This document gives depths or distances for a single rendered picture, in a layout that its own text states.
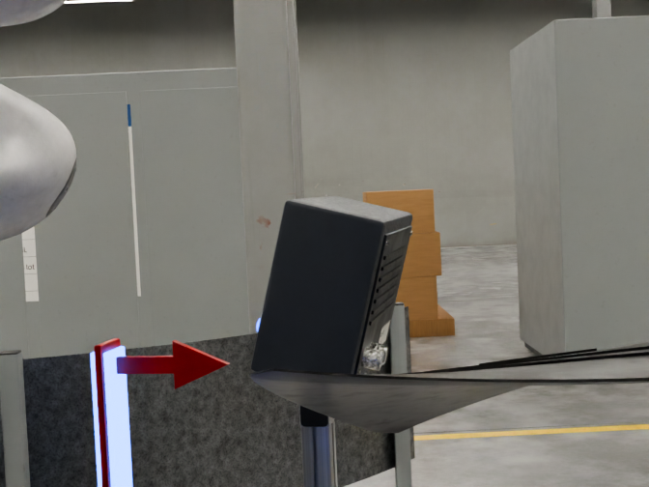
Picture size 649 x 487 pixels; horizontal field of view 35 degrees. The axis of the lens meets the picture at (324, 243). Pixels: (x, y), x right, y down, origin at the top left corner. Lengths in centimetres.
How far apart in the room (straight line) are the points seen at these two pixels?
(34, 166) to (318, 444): 39
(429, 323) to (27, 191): 773
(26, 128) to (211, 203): 549
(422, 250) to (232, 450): 633
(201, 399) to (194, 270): 423
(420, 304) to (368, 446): 604
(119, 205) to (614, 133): 312
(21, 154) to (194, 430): 140
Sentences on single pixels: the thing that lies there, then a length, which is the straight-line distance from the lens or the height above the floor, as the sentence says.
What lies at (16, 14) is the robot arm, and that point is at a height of 143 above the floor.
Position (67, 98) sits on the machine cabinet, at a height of 191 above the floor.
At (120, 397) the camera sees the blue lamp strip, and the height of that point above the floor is 116.
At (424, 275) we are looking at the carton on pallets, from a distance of 854.
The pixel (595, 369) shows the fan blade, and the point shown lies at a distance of 43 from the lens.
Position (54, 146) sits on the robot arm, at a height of 131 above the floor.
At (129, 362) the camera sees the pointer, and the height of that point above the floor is 118.
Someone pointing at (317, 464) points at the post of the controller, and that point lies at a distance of 106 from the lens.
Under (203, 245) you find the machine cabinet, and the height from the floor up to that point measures 95.
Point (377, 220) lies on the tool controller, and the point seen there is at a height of 123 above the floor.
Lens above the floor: 126
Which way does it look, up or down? 3 degrees down
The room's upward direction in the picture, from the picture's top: 3 degrees counter-clockwise
